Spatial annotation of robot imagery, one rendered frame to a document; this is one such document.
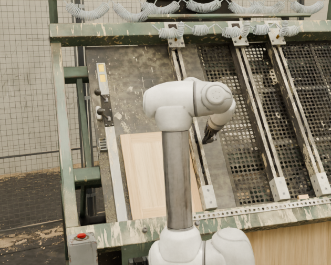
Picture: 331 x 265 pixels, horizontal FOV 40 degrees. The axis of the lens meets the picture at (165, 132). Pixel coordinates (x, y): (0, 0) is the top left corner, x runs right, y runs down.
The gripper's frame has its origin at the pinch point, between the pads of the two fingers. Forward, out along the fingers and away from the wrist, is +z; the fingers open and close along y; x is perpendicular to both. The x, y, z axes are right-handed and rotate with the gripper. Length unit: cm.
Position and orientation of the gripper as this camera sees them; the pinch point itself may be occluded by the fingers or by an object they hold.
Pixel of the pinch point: (205, 140)
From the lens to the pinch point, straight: 248.2
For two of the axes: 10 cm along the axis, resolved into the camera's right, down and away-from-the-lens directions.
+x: -9.7, 0.7, -2.5
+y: -1.8, -8.9, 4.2
